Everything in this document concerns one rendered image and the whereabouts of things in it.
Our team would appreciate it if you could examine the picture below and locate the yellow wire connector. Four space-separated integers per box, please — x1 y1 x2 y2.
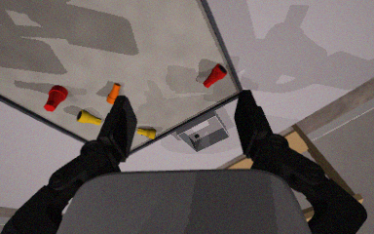
137 128 157 139
77 110 101 125

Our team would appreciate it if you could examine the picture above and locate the grey flat rectangular case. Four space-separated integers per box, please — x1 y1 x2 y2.
0 0 243 155

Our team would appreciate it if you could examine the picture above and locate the red tapered cone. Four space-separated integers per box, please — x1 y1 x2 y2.
204 63 227 88
44 85 68 111

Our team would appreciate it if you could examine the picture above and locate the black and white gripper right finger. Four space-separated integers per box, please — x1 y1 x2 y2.
234 90 367 234

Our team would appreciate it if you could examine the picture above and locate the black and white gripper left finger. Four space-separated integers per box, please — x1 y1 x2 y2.
12 96 137 234

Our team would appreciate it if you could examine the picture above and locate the orange wire connector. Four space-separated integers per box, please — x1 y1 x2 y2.
107 84 121 104

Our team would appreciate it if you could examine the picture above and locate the grey open square box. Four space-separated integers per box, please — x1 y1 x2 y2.
176 110 230 152

